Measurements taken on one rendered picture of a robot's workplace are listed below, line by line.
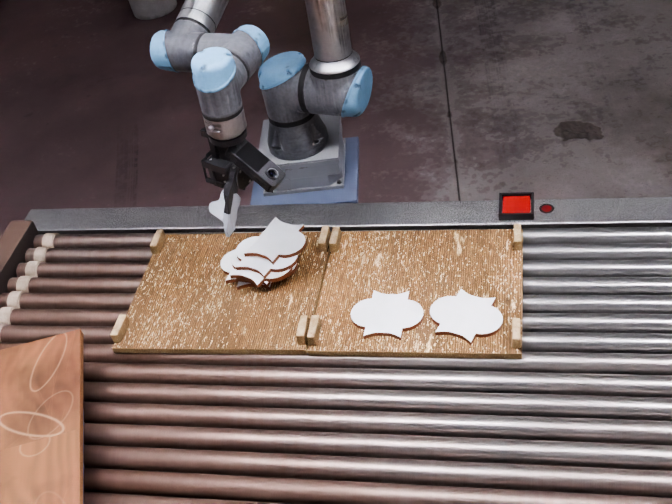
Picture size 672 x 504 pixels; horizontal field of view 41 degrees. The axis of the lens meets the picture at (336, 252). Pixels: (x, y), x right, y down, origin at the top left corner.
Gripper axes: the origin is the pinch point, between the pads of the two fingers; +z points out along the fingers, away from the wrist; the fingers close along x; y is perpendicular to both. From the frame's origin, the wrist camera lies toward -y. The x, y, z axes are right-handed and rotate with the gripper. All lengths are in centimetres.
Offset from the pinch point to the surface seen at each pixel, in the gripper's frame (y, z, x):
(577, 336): -63, 17, -13
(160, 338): 11.8, 20.2, 22.2
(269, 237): 3.5, 12.8, -6.9
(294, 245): -3.1, 12.5, -6.9
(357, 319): -23.4, 16.8, 1.9
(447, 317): -39.4, 15.8, -5.6
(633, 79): -8, 108, -242
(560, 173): -3, 110, -170
